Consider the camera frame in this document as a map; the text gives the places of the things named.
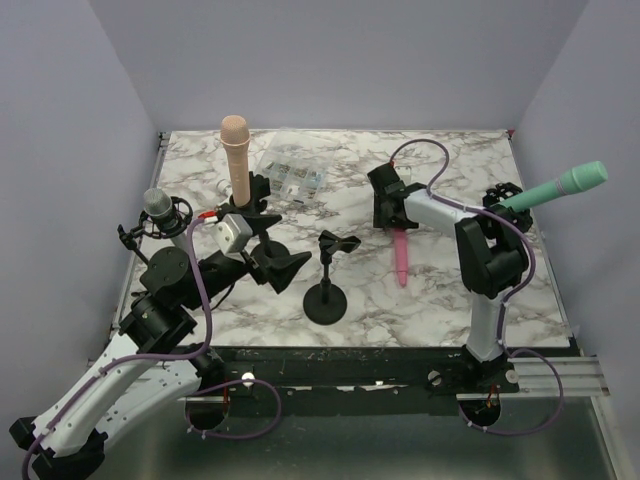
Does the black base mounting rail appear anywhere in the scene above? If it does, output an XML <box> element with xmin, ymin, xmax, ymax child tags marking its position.
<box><xmin>185</xmin><ymin>346</ymin><xmax>525</xmax><ymax>426</ymax></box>

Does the black desk mic stand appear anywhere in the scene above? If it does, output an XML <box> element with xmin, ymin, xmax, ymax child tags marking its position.
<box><xmin>230</xmin><ymin>172</ymin><xmax>289</xmax><ymax>258</ymax></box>
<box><xmin>303</xmin><ymin>230</ymin><xmax>361</xmax><ymax>326</ymax></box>

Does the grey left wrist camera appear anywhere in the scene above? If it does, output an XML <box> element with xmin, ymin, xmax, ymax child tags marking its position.
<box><xmin>212</xmin><ymin>214</ymin><xmax>253</xmax><ymax>260</ymax></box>

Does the teal microphone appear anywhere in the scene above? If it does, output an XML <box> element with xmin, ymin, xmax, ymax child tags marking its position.
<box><xmin>500</xmin><ymin>161</ymin><xmax>608</xmax><ymax>212</ymax></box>

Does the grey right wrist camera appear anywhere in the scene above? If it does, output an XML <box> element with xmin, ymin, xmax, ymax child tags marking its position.
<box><xmin>395</xmin><ymin>166</ymin><xmax>412</xmax><ymax>185</ymax></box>

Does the clear plastic parts box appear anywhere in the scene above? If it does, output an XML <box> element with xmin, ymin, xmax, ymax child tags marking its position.
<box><xmin>255</xmin><ymin>129</ymin><xmax>339</xmax><ymax>205</ymax></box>

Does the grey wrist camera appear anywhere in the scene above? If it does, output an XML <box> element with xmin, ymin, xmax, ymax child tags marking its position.
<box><xmin>395</xmin><ymin>166</ymin><xmax>412</xmax><ymax>185</ymax></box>
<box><xmin>212</xmin><ymin>214</ymin><xmax>253</xmax><ymax>260</ymax></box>

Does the black shock mount stand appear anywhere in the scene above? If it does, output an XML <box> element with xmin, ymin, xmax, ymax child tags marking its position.
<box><xmin>117</xmin><ymin>195</ymin><xmax>193</xmax><ymax>265</ymax></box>
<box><xmin>482</xmin><ymin>182</ymin><xmax>534</xmax><ymax>236</ymax></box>

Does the black right shock mount stand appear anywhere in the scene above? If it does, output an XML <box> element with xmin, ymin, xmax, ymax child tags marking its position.
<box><xmin>482</xmin><ymin>182</ymin><xmax>534</xmax><ymax>236</ymax></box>

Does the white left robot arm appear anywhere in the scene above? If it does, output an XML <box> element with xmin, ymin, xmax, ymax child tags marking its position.
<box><xmin>10</xmin><ymin>211</ymin><xmax>311</xmax><ymax>479</ymax></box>

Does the beige microphone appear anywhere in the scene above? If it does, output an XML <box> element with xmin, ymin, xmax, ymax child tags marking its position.
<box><xmin>220</xmin><ymin>115</ymin><xmax>251</xmax><ymax>207</ymax></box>

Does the silver condenser microphone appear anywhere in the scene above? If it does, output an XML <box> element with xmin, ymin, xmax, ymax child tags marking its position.
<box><xmin>143</xmin><ymin>188</ymin><xmax>183</xmax><ymax>237</ymax></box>

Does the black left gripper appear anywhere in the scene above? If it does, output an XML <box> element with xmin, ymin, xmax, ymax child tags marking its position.
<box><xmin>185</xmin><ymin>211</ymin><xmax>313</xmax><ymax>310</ymax></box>

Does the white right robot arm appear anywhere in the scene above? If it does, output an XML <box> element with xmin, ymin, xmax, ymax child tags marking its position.
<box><xmin>367</xmin><ymin>163</ymin><xmax>532</xmax><ymax>392</ymax></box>

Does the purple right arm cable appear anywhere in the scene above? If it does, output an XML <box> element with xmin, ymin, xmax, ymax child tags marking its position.
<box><xmin>389</xmin><ymin>139</ymin><xmax>565</xmax><ymax>435</ymax></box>

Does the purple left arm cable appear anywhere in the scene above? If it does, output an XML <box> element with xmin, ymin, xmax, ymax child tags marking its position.
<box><xmin>21</xmin><ymin>211</ymin><xmax>221</xmax><ymax>476</ymax></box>

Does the small white cylinder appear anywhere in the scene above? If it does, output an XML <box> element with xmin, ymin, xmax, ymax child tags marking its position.
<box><xmin>216</xmin><ymin>179</ymin><xmax>232</xmax><ymax>195</ymax></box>

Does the pink microphone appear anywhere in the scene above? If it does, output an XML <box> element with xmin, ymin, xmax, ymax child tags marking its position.
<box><xmin>392</xmin><ymin>229</ymin><xmax>409</xmax><ymax>288</ymax></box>

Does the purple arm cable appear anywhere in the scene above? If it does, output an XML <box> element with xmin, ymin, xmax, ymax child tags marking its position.
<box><xmin>389</xmin><ymin>139</ymin><xmax>565</xmax><ymax>435</ymax></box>
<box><xmin>21</xmin><ymin>211</ymin><xmax>221</xmax><ymax>476</ymax></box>

